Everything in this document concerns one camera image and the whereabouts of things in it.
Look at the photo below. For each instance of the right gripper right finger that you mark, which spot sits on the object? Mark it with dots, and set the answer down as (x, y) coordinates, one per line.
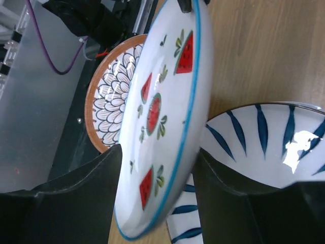
(236, 209)

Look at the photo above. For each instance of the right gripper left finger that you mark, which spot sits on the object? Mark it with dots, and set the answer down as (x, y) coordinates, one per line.
(74, 208)

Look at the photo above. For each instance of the blue striped white plate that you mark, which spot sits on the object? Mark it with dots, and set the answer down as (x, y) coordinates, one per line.
(275, 144)

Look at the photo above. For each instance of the brown flower pattern plate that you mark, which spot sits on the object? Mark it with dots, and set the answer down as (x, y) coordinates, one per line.
(108, 90)

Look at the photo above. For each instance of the watermelon pattern white plate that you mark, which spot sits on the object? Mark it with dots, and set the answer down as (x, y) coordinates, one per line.
(165, 112)

